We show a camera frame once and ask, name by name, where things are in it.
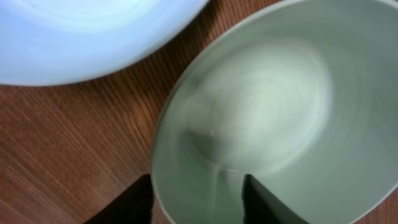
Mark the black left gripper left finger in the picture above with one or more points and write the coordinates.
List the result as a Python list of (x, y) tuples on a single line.
[(133, 206)]

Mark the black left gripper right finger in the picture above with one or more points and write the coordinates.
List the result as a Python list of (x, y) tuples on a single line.
[(261, 206)]

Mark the light green bowl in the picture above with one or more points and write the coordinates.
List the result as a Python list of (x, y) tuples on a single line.
[(303, 96)]

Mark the light blue bowl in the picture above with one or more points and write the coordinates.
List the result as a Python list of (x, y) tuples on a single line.
[(60, 42)]

